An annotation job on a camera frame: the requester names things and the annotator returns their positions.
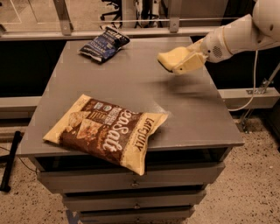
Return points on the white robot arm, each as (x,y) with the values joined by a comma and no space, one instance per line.
(257,31)

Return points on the black office chair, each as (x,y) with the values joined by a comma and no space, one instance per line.
(117,12)

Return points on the blue chip bag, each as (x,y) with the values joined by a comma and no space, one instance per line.
(105,46)

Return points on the yellow sponge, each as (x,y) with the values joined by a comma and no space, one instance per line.
(170,59)

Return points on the grey drawer cabinet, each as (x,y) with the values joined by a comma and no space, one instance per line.
(184,155)

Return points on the metal railing frame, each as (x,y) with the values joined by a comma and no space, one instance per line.
(80,19)

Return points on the brown chip bag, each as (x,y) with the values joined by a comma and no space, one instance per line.
(106,131)

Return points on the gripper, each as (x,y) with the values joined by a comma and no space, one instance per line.
(213,46)

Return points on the black stand leg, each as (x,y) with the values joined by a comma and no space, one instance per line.
(8,161)

